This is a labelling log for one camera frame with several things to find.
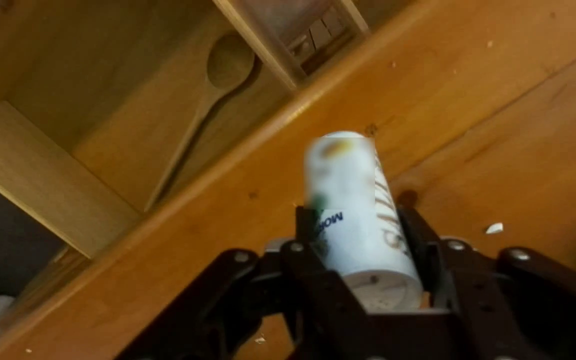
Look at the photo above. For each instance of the white salt bottle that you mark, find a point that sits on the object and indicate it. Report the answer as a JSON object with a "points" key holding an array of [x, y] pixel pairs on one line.
{"points": [[358, 231]]}

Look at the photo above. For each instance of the wooden dresser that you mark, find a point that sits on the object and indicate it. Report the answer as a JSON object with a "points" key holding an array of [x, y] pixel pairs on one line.
{"points": [[473, 106]]}

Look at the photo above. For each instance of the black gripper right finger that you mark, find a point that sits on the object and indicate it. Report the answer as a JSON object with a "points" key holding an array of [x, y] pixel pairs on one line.
{"points": [[519, 304]]}

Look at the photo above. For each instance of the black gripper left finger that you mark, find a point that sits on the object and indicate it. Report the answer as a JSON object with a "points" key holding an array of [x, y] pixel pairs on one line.
{"points": [[229, 300]]}

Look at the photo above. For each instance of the wooden spoon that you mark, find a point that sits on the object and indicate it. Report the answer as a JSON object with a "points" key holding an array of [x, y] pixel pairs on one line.
{"points": [[229, 65]]}

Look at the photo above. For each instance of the open right drawer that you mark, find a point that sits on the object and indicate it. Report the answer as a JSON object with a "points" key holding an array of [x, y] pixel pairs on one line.
{"points": [[90, 100]]}

